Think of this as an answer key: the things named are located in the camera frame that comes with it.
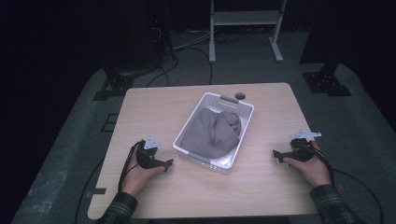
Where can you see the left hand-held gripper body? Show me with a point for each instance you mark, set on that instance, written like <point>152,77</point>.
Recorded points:
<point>146,157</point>

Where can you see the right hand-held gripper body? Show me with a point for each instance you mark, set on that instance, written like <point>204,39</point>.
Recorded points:
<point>302,154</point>

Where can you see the white plastic basket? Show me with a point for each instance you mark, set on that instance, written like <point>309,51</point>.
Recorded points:
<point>214,163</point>

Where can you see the grey pants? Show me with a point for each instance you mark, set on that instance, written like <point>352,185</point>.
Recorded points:
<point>211,133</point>

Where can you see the person's right hand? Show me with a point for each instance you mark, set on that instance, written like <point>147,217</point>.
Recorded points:
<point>314,171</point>

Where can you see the person's left hand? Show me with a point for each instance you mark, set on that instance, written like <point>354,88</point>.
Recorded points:
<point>135,179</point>

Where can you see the black tape strip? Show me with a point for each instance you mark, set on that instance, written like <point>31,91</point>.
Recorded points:
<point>98,191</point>

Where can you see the black stand base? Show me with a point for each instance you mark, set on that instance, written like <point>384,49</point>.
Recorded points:
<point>116,83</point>
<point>325,82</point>

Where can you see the dark equipment cabinet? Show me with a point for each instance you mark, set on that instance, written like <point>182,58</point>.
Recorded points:
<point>134,37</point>

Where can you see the white metal stand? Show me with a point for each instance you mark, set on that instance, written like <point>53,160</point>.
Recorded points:
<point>246,17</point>

